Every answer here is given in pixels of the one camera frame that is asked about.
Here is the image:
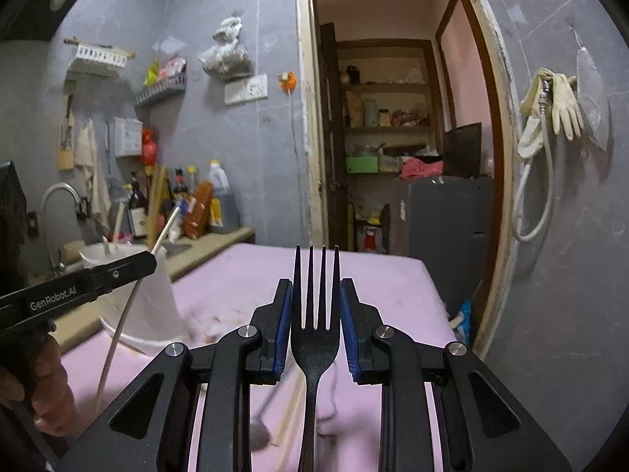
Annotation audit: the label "person's left hand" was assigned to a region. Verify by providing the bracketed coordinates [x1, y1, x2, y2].
[0, 329, 74, 436]

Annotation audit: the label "white wall box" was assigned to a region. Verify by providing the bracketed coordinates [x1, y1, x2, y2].
[114, 117, 144, 158]

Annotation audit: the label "white wall basket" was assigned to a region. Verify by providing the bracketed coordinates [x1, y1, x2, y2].
[64, 37, 136, 78]

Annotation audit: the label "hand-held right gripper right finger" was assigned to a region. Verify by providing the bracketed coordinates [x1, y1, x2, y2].
[340, 278, 573, 472]

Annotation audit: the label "pink floral tablecloth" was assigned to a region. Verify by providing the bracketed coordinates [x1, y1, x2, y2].
[59, 243, 475, 472]

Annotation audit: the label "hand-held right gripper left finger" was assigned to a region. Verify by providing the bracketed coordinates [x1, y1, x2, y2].
[56, 278, 294, 472]

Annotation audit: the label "metal faucet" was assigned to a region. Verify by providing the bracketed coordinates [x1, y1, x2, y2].
[42, 183, 84, 276]

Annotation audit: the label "green box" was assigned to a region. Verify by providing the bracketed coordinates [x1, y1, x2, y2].
[345, 156, 380, 174]

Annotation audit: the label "black monitor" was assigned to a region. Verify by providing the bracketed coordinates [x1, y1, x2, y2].
[442, 123, 483, 178]

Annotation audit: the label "wooden shelving unit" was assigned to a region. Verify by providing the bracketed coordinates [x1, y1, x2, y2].
[337, 39, 443, 173]

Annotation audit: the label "cooking oil jug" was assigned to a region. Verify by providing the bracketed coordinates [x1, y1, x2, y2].
[206, 160, 237, 234]

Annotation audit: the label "red plastic bag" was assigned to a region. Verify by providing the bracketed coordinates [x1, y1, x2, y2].
[142, 128, 160, 167]

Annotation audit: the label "hanging bag of dried goods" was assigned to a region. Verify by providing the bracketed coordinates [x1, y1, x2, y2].
[198, 16, 254, 79]

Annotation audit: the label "snack packets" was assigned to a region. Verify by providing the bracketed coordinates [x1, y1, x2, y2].
[142, 54, 188, 87]

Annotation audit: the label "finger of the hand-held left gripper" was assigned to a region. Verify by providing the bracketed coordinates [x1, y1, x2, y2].
[83, 251, 158, 302]

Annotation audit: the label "cream rubber glove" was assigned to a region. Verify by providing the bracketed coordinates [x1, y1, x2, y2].
[551, 73, 585, 141]
[517, 68, 554, 160]

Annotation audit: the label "black fork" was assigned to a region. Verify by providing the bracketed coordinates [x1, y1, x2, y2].
[291, 245, 342, 472]

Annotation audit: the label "white wall switch socket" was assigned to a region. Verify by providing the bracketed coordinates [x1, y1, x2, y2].
[224, 74, 269, 105]

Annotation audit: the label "white plastic packet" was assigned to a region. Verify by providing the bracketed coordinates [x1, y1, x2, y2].
[167, 197, 197, 244]

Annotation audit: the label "hanging clear plastic bag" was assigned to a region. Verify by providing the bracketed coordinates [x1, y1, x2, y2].
[576, 27, 610, 151]

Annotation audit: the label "white hose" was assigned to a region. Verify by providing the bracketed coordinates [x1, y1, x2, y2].
[511, 83, 556, 243]

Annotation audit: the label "pink cloth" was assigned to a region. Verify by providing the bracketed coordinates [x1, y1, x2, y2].
[399, 157, 443, 180]

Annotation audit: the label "grey wall shelf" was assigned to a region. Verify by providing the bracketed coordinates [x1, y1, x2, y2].
[134, 75, 188, 107]

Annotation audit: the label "hanging wooden cutting board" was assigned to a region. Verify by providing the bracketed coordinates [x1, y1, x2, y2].
[58, 96, 77, 172]

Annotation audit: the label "dark bottle with white label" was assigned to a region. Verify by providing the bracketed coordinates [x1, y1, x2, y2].
[127, 172, 149, 238]

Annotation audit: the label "orange seasoning packet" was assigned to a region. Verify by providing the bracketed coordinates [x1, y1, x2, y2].
[183, 182, 214, 239]

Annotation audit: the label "soy sauce bottle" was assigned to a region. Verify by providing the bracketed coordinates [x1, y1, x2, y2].
[169, 168, 192, 207]

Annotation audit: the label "white plastic utensil basket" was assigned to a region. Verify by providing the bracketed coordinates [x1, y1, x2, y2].
[79, 243, 190, 357]

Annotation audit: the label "metal spoon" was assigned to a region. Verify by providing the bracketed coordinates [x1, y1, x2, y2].
[250, 376, 288, 450]

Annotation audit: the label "hanging beige towel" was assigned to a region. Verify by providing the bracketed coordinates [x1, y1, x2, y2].
[74, 119, 113, 229]

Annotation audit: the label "wooden door frame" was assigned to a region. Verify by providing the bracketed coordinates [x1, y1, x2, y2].
[295, 0, 522, 360]

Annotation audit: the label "blue and white bag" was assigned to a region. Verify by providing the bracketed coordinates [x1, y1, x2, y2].
[449, 300, 473, 345]

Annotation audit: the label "grey cabinet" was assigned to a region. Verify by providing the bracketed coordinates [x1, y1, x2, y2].
[405, 175, 495, 325]

